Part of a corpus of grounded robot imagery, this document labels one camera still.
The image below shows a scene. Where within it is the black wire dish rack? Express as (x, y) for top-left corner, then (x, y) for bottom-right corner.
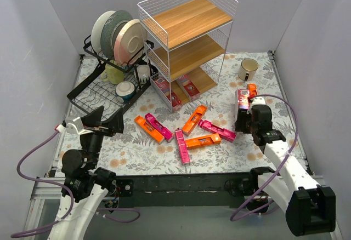
(67, 36), (151, 119)

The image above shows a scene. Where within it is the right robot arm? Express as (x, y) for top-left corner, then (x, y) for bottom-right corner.
(235, 104), (336, 236)

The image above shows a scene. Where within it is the cream white plate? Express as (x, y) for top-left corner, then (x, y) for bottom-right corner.
(91, 10), (115, 53)

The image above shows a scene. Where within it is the pink and cream plate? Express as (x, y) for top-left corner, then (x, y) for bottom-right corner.
(114, 19), (148, 67)

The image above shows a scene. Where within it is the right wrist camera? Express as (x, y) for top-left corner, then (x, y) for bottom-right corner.
(246, 96), (266, 115)

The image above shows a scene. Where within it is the grey green patterned plate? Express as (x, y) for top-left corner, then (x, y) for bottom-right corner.
(100, 10), (133, 59)

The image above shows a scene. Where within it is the pale yellow mug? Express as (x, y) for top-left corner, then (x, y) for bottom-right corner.
(101, 64), (124, 85)

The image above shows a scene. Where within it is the orange toothpaste box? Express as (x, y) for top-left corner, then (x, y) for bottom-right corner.
(134, 116), (165, 144)
(182, 105), (207, 136)
(247, 83), (258, 98)
(185, 134), (222, 149)

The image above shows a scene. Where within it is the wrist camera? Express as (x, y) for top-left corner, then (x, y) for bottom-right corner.
(55, 116), (84, 135)
(246, 96), (266, 115)

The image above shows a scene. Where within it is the white upside-down cup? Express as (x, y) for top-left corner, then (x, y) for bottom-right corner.
(137, 65), (150, 84)

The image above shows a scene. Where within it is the cream mug black handle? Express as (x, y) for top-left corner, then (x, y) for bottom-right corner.
(238, 58), (259, 81)

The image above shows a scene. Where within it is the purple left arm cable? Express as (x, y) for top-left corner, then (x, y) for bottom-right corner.
(10, 129), (141, 238)

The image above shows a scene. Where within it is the floral patterned table mat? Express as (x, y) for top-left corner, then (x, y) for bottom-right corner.
(55, 52), (307, 177)

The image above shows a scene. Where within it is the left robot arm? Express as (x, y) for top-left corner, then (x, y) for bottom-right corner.
(48, 106), (124, 239)

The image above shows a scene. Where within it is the magenta toothpaste box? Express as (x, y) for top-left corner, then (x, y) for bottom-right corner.
(198, 119), (236, 142)
(174, 128), (190, 165)
(145, 113), (174, 142)

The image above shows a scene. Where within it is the white wire three-tier shelf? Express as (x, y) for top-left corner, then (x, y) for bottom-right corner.
(137, 0), (238, 112)

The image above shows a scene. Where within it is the white and teal bowl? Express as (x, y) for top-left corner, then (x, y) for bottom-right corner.
(115, 81), (135, 103)

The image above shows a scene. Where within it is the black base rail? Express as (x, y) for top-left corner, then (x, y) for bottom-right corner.
(116, 172), (258, 208)

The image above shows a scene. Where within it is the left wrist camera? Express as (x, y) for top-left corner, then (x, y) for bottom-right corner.
(55, 116), (84, 135)

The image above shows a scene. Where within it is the red 3D toothpaste box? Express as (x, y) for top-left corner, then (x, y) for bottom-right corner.
(235, 89), (250, 112)
(176, 74), (200, 101)
(154, 77), (182, 111)

